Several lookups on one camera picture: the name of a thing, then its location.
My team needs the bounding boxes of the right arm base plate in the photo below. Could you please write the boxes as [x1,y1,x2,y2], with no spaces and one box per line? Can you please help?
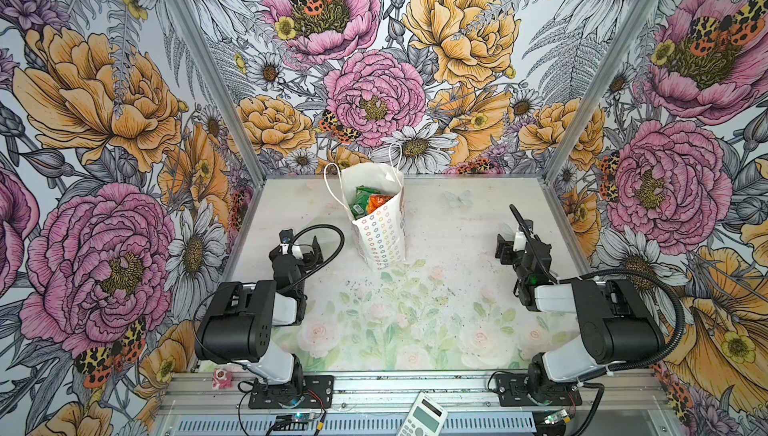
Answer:
[487,371,582,407]

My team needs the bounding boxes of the white calculator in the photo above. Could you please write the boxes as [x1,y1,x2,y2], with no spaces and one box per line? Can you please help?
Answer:
[397,392,448,436]

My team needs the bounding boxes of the green circuit board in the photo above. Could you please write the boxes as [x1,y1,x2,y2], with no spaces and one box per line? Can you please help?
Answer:
[270,413,327,432]

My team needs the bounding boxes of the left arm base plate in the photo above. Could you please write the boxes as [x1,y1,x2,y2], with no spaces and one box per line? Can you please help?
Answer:
[247,375,335,410]

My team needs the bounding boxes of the aluminium front rail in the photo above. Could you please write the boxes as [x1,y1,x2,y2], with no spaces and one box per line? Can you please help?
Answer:
[157,370,668,417]

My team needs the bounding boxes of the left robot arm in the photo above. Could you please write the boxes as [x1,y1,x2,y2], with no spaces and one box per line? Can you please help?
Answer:
[195,230,323,409]

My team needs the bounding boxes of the orange red snack packet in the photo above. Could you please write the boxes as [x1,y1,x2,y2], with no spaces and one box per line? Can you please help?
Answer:
[366,194,392,215]

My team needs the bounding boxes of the white paper bag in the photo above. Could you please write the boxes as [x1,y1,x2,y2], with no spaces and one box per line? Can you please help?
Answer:
[323,144,406,270]

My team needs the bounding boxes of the green snack packet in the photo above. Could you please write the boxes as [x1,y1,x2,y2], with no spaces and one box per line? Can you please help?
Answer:
[349,186,381,219]

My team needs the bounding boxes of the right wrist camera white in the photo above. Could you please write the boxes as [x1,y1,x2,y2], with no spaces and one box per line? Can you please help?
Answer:
[513,231,528,252]

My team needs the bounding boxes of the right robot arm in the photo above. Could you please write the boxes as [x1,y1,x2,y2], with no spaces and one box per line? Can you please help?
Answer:
[495,232,665,405]

